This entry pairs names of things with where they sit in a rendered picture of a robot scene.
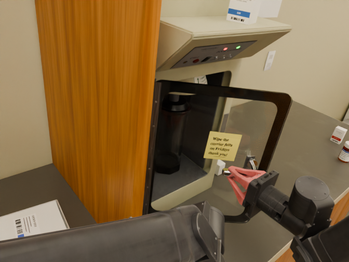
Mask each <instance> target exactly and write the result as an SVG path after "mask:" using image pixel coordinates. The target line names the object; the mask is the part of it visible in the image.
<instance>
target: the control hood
mask: <svg viewBox="0 0 349 262"><path fill-rule="evenodd" d="M226 18H227V16H207V17H161V18H160V25H159V36H158V47H157V58H156V69H155V72H160V71H166V70H172V69H171V67H172V66H174V65H175V64H176V63H177V62H178V61H179V60H181V59H182V58H183V57H184V56H185V55H186V54H188V53H189V52H190V51H191V50H192V49H193V48H195V47H201V46H210V45H220V44H229V43H239V42H248V41H256V42H255V43H253V44H252V45H250V46H249V47H248V48H246V49H245V50H243V51H242V52H240V53H239V54H238V55H236V56H235V57H233V58H232V59H229V60H233V59H240V58H246V57H251V56H253V55H255V54H256V53H258V52H259V51H261V50H262V49H264V48H265V47H267V46H268V45H270V44H272V43H273V42H275V41H276V40H278V39H279V38H281V37H282V36H284V35H286V34H287V33H289V32H290V31H291V30H292V28H293V27H292V26H291V25H288V24H284V23H280V22H277V21H273V20H269V19H265V18H261V17H257V21H256V23H253V24H250V25H246V24H241V23H237V22H233V21H228V20H226ZM222 61H227V60H222ZM216 62H221V61H216ZM210 63H214V62H210ZM203 64H208V63H203ZM198 65H202V64H197V65H191V66H198ZM191 66H187V67H191ZM180 68H185V67H180ZM174 69H179V68H174Z"/></svg>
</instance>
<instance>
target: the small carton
mask: <svg viewBox="0 0 349 262"><path fill-rule="evenodd" d="M261 1H262V0H230V4H229V9H228V12H227V18H226V20H228V21H233V22H237V23H241V24H246V25H250V24H253V23H256V21H257V17H258V13H259V9H260V5H261Z"/></svg>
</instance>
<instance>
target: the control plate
mask: <svg viewBox="0 0 349 262"><path fill-rule="evenodd" d="M255 42H256V41H248V42H239V43H229V44H220V45H210V46H201V47H195V48H193V49H192V50H191V51H190V52H189V53H188V54H186V55H185V56H184V57H183V58H182V59H181V60H179V61H178V62H177V63H176V64H175V65H174V66H172V67H171V69H174V68H180V67H187V66H193V65H197V64H203V63H210V62H216V61H222V60H229V59H232V58H233V57H235V56H236V55H238V54H239V53H240V52H242V51H243V50H245V49H246V48H248V47H249V46H250V45H252V44H253V43H255ZM238 46H240V48H236V47H238ZM224 48H228V49H226V50H223V49H224ZM230 54H232V55H231V57H229V56H228V55H230ZM224 55H225V56H224ZM209 56H212V57H211V58H210V59H208V60H207V61H205V62H201V61H202V60H204V59H205V58H206V57H209ZM216 56H218V57H217V59H215V58H214V57H216ZM222 56H224V57H225V58H223V57H222ZM196 59H199V62H197V63H193V61H194V60H196ZM185 61H187V63H183V62H185Z"/></svg>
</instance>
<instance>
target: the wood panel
mask: <svg viewBox="0 0 349 262"><path fill-rule="evenodd" d="M161 7H162V0H35V9H36V18H37V27H38V37H39V46H40V51H41V61H42V70H43V79H44V89H45V98H46V107H47V116H48V126H49V135H50V144H51V154H52V162H53V164H54V166H55V167H56V168H57V170H58V171H59V172H60V174H61V175H62V176H63V178H64V179H65V180H66V182H67V183H68V184H69V186H70V187H71V188H72V190H73V191H74V193H75V194H76V195H77V197H78V198H79V199H80V201H81V202H82V203H83V205H84V206H85V208H86V209H87V210H88V212H89V213H90V214H91V216H92V217H93V218H94V220H95V221H96V222H97V223H98V224H100V223H103V222H109V221H115V220H121V219H125V218H126V219H127V218H129V217H132V218H133V217H138V216H142V210H143V199H144V187H145V176H146V165H147V154H148V147H149V136H150V125H151V114H152V103H153V91H154V81H155V69H156V58H157V47H158V36H159V25H160V13H161Z"/></svg>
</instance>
